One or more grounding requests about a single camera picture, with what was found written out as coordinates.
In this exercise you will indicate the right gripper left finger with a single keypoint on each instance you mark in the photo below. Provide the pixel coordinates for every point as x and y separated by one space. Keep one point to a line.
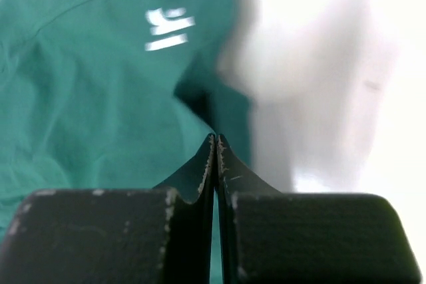
157 235

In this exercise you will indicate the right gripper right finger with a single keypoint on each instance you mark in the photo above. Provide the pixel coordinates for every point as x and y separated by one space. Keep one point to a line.
268 236

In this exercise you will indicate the teal green shorts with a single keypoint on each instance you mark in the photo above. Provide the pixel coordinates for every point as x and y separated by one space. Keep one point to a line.
113 94

